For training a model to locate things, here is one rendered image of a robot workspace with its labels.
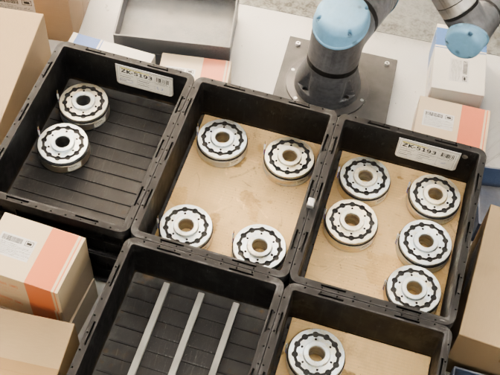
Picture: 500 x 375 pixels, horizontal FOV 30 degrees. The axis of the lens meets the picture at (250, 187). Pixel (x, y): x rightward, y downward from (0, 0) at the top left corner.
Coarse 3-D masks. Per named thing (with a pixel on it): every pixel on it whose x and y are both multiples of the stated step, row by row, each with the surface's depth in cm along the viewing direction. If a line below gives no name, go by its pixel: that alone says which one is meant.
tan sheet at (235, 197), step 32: (256, 128) 196; (192, 160) 190; (256, 160) 191; (288, 160) 192; (192, 192) 186; (224, 192) 186; (256, 192) 187; (288, 192) 187; (224, 224) 182; (288, 224) 183
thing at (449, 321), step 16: (336, 128) 184; (384, 128) 185; (400, 128) 185; (336, 144) 182; (448, 144) 183; (464, 144) 183; (480, 160) 181; (320, 176) 177; (480, 176) 180; (320, 192) 177; (304, 240) 171; (464, 240) 171; (464, 256) 169; (320, 288) 164; (336, 288) 164; (384, 304) 163; (432, 320) 162; (448, 320) 162
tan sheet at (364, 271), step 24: (408, 168) 192; (336, 192) 188; (384, 216) 185; (408, 216) 185; (456, 216) 186; (384, 240) 182; (312, 264) 178; (336, 264) 178; (360, 264) 179; (384, 264) 179; (360, 288) 176
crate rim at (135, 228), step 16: (208, 80) 189; (192, 96) 187; (256, 96) 188; (272, 96) 188; (320, 112) 186; (176, 128) 182; (160, 160) 178; (320, 160) 180; (160, 176) 176; (144, 208) 172; (304, 208) 173; (304, 224) 172; (160, 240) 168; (208, 256) 167; (224, 256) 167; (288, 256) 167; (272, 272) 165; (288, 272) 166
